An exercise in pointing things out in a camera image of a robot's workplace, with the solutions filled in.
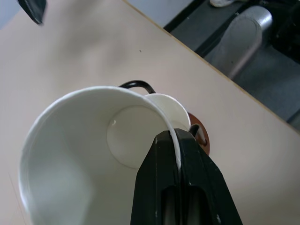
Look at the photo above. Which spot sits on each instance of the silver robot body part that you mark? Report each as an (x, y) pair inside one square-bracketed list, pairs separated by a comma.
[(239, 39)]

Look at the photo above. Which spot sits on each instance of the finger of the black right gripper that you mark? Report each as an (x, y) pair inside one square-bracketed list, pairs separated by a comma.
[(34, 9)]

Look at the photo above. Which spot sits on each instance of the white shoe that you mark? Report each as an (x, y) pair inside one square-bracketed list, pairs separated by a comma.
[(220, 2)]

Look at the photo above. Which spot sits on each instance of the white paper cup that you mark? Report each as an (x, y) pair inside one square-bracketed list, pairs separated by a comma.
[(171, 110), (77, 140)]

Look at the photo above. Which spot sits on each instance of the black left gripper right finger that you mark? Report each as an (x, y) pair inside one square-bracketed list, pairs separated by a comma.
[(201, 178)]

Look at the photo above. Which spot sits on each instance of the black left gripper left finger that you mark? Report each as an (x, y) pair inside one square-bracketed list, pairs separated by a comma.
[(154, 178)]

